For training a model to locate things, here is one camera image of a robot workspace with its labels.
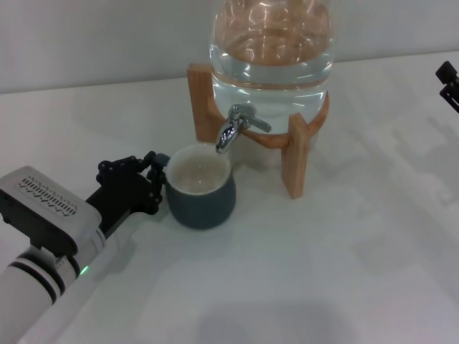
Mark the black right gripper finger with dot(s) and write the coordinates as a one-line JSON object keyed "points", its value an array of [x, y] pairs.
{"points": [[448, 71], [452, 99]]}

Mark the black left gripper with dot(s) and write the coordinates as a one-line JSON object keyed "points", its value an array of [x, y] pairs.
{"points": [[122, 197]]}

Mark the black ceramic cup white inside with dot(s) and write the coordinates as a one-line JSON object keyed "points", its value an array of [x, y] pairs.
{"points": [[204, 211]]}

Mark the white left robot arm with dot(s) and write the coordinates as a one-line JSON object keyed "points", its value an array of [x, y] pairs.
{"points": [[32, 283]]}

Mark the chrome faucet with lever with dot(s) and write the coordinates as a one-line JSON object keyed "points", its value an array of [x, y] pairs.
{"points": [[226, 138]]}

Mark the wooden dispenser stand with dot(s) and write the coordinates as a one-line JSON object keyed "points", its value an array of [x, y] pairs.
{"points": [[295, 161]]}

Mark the clear glass water dispenser jar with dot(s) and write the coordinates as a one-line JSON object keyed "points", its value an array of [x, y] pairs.
{"points": [[272, 71]]}

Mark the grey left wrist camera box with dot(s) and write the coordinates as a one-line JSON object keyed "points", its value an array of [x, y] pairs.
{"points": [[43, 204]]}

